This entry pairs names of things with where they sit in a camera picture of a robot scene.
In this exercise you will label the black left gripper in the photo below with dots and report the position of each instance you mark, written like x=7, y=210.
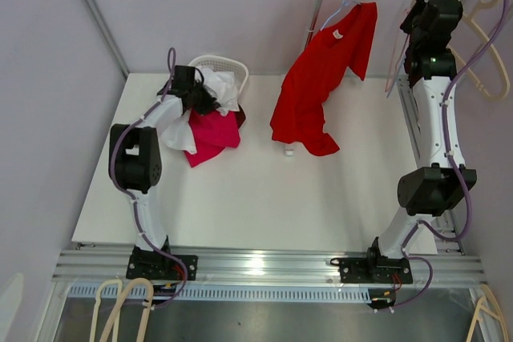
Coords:
x=209, y=104

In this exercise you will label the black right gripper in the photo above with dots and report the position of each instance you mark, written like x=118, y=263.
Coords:
x=419, y=6

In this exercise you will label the white t shirt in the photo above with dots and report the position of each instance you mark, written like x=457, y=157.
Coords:
x=175, y=131

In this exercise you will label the pink wire hanger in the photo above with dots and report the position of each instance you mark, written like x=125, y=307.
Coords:
x=400, y=45

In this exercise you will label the pink t shirt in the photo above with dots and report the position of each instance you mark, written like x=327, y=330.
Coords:
x=212, y=134

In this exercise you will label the dark maroon t shirt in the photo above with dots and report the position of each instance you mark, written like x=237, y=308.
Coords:
x=240, y=116

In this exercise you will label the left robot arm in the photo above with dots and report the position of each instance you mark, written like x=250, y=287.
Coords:
x=135, y=167

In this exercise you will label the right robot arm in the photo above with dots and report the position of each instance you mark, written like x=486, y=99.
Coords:
x=442, y=179

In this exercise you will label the red t shirt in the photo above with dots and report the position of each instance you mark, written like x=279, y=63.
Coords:
x=298, y=116

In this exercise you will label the beige hanger bottom right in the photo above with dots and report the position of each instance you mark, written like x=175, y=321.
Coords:
x=488, y=322

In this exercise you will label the white perforated plastic basket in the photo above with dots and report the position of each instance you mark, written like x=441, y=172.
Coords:
x=219, y=63

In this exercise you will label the blue wire hanger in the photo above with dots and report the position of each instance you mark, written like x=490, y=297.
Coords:
x=343, y=5

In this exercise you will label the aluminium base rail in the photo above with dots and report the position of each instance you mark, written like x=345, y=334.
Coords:
x=252, y=267

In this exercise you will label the white cable duct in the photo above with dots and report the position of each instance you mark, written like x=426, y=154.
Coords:
x=236, y=293

